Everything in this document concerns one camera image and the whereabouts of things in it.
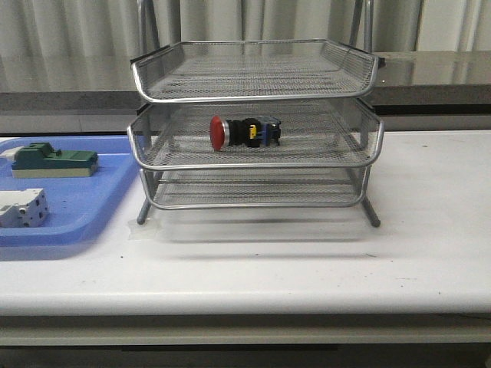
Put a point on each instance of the red emergency stop button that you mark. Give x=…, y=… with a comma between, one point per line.
x=252, y=132

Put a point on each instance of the blue plastic tray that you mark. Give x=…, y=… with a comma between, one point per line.
x=79, y=207

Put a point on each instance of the silver metal rack frame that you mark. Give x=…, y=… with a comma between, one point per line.
x=362, y=24

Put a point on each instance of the white small component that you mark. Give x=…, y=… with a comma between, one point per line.
x=10, y=154

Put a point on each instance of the green terminal block module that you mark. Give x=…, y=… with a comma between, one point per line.
x=42, y=160

